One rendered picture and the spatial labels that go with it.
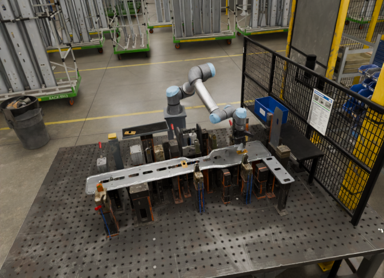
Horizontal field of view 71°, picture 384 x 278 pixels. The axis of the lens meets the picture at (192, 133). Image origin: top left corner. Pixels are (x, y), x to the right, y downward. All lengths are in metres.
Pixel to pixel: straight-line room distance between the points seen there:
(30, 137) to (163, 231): 3.08
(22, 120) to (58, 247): 2.61
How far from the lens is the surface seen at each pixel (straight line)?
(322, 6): 3.97
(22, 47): 6.00
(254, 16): 9.48
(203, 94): 1.96
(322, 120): 2.14
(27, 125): 4.50
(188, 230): 1.98
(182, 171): 1.95
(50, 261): 2.12
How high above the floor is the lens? 2.27
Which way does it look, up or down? 33 degrees down
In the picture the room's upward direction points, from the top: 4 degrees counter-clockwise
